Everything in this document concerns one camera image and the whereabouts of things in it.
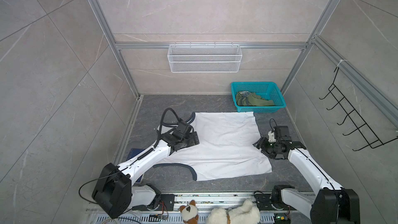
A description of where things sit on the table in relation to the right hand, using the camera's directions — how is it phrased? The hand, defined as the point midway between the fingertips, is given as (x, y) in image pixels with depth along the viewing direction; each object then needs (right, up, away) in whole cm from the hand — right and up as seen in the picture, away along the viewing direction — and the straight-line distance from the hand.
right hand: (256, 144), depth 86 cm
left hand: (-37, +5, -1) cm, 37 cm away
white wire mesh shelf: (-29, +54, +15) cm, 63 cm away
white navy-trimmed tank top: (-14, -2, +7) cm, 16 cm away
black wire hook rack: (+37, +9, -25) cm, 45 cm away
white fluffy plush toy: (-12, -23, -24) cm, 35 cm away
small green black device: (+6, -30, -16) cm, 35 cm away
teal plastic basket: (+19, +35, +32) cm, 51 cm away
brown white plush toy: (-37, -27, -17) cm, 49 cm away
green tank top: (+1, +27, +22) cm, 35 cm away
